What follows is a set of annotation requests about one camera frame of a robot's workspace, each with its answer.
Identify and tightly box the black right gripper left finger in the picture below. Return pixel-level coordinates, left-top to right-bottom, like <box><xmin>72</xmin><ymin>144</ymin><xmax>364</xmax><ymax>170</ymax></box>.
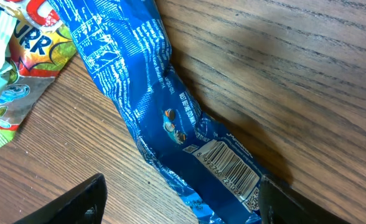
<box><xmin>15</xmin><ymin>173</ymin><xmax>108</xmax><ymax>224</ymax></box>

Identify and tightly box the green Haribo candy bag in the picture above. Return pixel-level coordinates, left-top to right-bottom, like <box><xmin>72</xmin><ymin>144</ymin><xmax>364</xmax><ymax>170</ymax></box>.
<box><xmin>0</xmin><ymin>0</ymin><xmax>77</xmax><ymax>147</ymax></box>

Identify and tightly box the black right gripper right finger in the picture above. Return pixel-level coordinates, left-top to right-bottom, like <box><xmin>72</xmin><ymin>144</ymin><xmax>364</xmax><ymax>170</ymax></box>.
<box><xmin>258</xmin><ymin>175</ymin><xmax>349</xmax><ymax>224</ymax></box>

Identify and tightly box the blue Oreo packet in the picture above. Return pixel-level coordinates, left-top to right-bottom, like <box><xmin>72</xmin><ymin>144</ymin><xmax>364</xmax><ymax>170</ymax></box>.
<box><xmin>50</xmin><ymin>0</ymin><xmax>263</xmax><ymax>223</ymax></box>

